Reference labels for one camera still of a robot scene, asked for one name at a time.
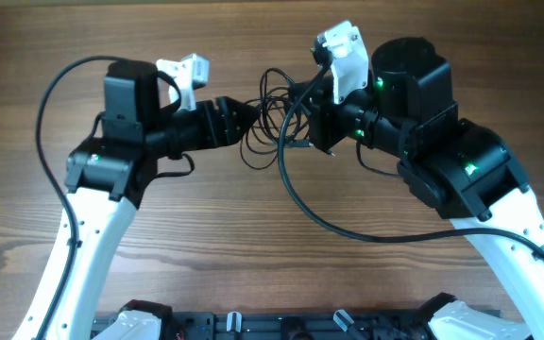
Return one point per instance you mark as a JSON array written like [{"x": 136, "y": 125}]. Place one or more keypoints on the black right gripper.
[{"x": 325, "y": 121}]

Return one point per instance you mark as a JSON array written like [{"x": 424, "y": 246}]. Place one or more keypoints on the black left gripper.
[{"x": 221, "y": 133}]

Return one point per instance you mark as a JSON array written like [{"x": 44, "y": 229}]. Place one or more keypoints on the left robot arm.
[{"x": 148, "y": 115}]

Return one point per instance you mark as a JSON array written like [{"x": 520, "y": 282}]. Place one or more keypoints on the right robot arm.
[{"x": 399, "y": 100}]

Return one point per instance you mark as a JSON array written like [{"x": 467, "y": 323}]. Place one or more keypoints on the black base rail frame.
[{"x": 391, "y": 324}]

